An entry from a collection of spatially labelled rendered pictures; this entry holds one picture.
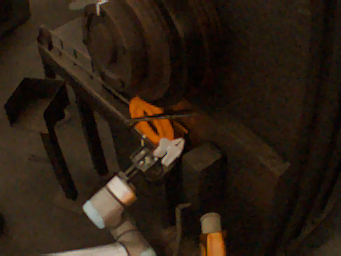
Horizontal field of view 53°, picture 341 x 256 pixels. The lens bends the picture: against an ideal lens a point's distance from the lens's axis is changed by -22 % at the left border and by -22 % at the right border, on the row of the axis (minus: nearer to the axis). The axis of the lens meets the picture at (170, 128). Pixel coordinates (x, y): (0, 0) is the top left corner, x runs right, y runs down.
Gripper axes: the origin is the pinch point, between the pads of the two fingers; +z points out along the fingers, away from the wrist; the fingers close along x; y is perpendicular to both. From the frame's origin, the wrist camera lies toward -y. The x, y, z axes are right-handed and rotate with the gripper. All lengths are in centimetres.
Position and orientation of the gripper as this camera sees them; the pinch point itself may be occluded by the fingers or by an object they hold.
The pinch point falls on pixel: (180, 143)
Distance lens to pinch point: 127.2
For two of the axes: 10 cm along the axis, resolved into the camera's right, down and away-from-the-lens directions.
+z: 7.3, -6.6, 1.6
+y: -3.1, -5.3, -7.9
